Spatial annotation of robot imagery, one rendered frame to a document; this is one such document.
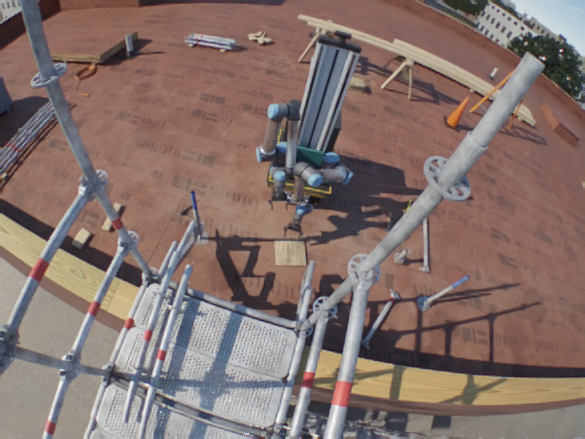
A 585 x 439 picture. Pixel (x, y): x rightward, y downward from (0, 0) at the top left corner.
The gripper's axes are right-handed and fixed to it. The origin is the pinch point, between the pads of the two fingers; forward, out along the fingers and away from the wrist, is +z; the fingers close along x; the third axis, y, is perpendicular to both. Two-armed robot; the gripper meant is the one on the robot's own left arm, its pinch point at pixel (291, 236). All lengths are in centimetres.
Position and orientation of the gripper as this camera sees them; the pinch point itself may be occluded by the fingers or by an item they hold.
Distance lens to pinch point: 287.2
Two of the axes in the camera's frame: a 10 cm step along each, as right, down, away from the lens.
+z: -2.6, 8.2, 5.1
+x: 9.5, 3.0, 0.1
